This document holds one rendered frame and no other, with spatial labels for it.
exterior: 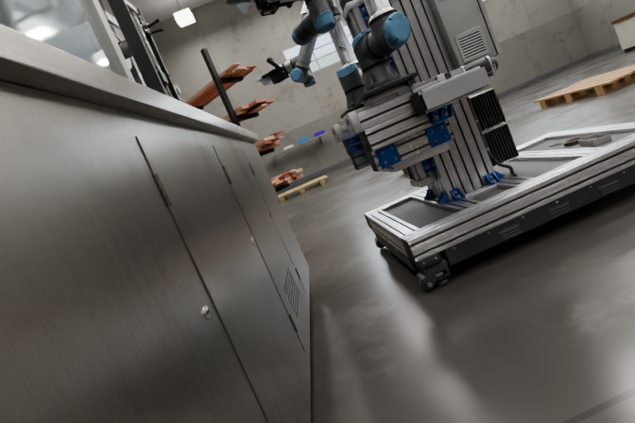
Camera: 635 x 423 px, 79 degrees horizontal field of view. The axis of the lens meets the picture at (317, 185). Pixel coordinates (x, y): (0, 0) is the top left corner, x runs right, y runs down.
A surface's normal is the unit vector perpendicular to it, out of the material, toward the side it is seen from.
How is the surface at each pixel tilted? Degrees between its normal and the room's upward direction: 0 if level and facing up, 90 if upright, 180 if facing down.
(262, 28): 90
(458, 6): 90
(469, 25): 90
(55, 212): 90
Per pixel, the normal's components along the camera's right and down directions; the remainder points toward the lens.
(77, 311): 0.92, -0.39
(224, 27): 0.07, 0.05
